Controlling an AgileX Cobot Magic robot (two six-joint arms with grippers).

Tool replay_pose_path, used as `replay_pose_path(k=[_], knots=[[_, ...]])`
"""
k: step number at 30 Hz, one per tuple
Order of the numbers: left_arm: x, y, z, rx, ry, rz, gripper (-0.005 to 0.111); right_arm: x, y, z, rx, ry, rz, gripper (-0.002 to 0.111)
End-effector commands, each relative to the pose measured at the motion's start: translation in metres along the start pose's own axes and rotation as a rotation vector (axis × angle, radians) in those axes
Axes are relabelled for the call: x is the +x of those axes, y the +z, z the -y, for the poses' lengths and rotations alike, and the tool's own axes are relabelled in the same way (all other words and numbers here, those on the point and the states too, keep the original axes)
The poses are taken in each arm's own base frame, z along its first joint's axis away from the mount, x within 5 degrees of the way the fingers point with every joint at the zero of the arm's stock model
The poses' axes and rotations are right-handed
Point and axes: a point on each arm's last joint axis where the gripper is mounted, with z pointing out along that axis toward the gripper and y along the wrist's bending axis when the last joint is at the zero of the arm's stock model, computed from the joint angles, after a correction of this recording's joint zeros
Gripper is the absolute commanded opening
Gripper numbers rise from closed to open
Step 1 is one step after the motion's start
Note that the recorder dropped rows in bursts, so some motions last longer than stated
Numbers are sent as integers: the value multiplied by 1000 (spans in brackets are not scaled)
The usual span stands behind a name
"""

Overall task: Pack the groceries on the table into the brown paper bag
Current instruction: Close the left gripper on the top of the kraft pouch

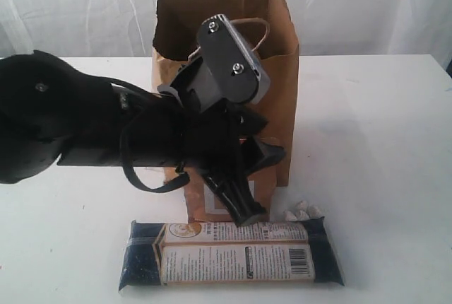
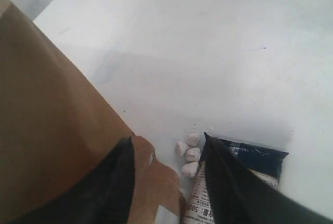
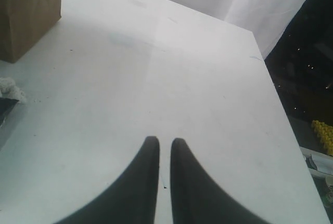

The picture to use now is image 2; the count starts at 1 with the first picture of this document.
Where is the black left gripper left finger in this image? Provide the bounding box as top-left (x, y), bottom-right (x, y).
top-left (13, 137), bottom-right (135, 223)

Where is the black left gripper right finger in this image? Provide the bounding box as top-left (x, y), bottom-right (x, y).
top-left (199, 131), bottom-right (333, 224)

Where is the brown kraft pouch orange label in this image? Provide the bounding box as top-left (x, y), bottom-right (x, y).
top-left (127, 136), bottom-right (186, 223)

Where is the brown paper bag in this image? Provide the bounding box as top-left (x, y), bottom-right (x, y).
top-left (1, 0), bottom-right (133, 223)

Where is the long dark noodle package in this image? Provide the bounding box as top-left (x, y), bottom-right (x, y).
top-left (182, 134), bottom-right (288, 223)

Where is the white garlic clove cluster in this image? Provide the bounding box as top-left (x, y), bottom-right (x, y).
top-left (175, 132), bottom-right (201, 178)

